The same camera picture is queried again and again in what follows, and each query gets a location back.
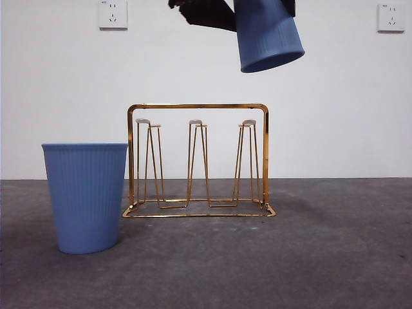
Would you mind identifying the blue ribbed plastic cup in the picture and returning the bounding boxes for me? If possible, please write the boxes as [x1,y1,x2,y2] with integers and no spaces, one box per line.
[232,0,306,74]
[41,142,129,255]

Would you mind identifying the white wall socket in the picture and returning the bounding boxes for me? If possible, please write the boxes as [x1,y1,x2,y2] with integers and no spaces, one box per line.
[98,0,128,32]
[377,3,406,33]

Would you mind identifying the gold wire cup rack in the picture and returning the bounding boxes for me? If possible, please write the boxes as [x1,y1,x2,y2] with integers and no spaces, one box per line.
[121,102,277,220]

